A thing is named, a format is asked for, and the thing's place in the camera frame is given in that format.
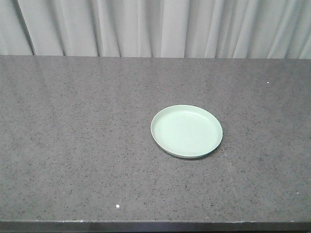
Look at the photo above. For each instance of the mint green round plate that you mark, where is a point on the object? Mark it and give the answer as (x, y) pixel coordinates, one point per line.
(186, 131)

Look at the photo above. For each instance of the white pleated curtain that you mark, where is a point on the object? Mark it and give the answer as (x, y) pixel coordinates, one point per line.
(157, 28)

